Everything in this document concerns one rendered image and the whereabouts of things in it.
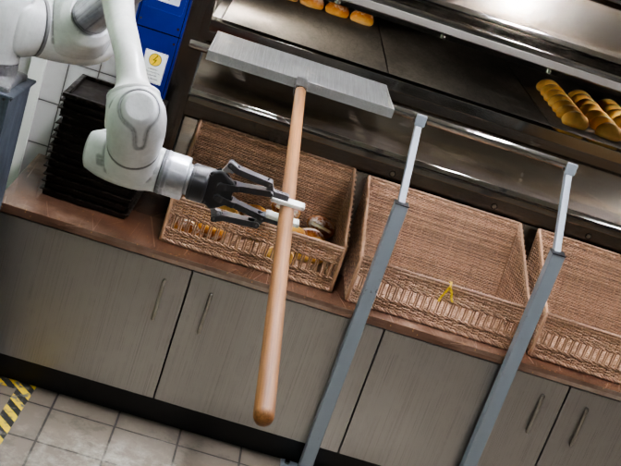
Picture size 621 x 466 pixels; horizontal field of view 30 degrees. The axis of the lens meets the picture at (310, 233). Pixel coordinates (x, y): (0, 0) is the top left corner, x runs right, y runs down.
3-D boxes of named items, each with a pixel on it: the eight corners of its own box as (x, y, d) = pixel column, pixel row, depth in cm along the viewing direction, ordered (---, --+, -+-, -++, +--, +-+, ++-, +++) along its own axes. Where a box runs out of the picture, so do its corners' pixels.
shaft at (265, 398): (270, 432, 159) (276, 414, 158) (249, 426, 159) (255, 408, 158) (303, 98, 318) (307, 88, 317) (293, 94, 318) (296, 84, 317)
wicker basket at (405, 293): (340, 246, 396) (366, 172, 387) (494, 293, 402) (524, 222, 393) (342, 301, 351) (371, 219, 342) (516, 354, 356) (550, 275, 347)
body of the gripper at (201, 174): (196, 154, 233) (240, 168, 234) (185, 191, 236) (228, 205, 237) (191, 166, 226) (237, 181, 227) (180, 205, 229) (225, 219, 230)
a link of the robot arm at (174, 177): (158, 183, 236) (186, 192, 237) (151, 199, 228) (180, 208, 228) (170, 143, 233) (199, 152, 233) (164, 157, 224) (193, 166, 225)
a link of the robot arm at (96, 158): (150, 204, 233) (155, 178, 221) (75, 181, 231) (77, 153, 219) (165, 158, 237) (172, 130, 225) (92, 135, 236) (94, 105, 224)
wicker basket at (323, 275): (176, 191, 394) (198, 116, 385) (333, 240, 399) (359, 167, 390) (155, 240, 348) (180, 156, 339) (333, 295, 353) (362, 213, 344)
